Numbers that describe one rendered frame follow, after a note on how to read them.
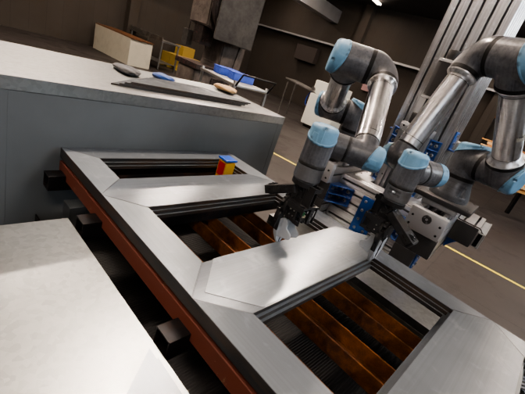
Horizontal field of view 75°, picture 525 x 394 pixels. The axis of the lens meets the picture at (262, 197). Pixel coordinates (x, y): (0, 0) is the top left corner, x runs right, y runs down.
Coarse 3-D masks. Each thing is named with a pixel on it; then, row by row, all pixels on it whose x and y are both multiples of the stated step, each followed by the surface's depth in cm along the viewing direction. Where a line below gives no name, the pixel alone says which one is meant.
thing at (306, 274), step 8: (264, 248) 94; (272, 248) 95; (280, 248) 97; (272, 256) 91; (280, 256) 93; (288, 256) 94; (296, 256) 95; (288, 264) 90; (296, 264) 92; (304, 264) 93; (296, 272) 88; (304, 272) 89; (312, 272) 91; (304, 280) 86; (312, 280) 87; (320, 280) 88
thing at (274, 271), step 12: (240, 252) 88; (252, 252) 90; (264, 252) 92; (252, 264) 85; (264, 264) 87; (276, 264) 88; (276, 276) 84; (288, 276) 85; (288, 288) 81; (300, 288) 82
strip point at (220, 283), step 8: (216, 264) 80; (216, 272) 78; (224, 272) 79; (208, 280) 74; (216, 280) 75; (224, 280) 76; (232, 280) 77; (208, 288) 72; (216, 288) 73; (224, 288) 73; (232, 288) 74; (240, 288) 75; (224, 296) 71; (232, 296) 72; (240, 296) 73; (248, 296) 74; (256, 304) 72
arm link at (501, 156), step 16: (496, 48) 96; (512, 48) 93; (480, 64) 101; (496, 64) 96; (512, 64) 93; (496, 80) 100; (512, 80) 95; (512, 96) 98; (496, 112) 108; (512, 112) 102; (496, 128) 110; (512, 128) 105; (496, 144) 113; (512, 144) 109; (496, 160) 116; (512, 160) 113; (480, 176) 124; (496, 176) 118; (512, 176) 114; (512, 192) 119
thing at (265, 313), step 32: (64, 160) 111; (128, 160) 121; (160, 160) 131; (192, 160) 142; (96, 192) 96; (320, 224) 123; (320, 288) 89; (416, 288) 102; (224, 352) 62; (416, 352) 76; (256, 384) 57; (384, 384) 66
